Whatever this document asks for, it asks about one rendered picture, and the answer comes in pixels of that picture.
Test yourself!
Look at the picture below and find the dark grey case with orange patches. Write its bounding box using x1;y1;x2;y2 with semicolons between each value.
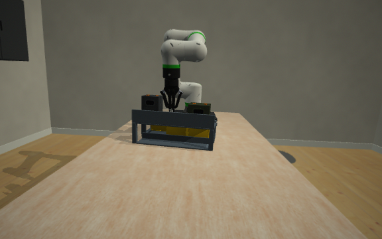
141;94;163;112

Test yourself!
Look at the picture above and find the dark green case with orange latches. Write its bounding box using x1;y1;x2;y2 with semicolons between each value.
188;102;211;115

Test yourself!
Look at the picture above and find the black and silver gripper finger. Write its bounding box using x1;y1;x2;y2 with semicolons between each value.
160;90;172;112
171;90;183;112

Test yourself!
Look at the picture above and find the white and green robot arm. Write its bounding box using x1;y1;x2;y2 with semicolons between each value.
160;29;207;113

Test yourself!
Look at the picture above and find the yellow open-front bin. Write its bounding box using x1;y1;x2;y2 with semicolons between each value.
188;128;210;138
166;126;188;136
151;125;166;131

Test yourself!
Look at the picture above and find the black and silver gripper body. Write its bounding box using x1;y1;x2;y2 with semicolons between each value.
164;79;179;95

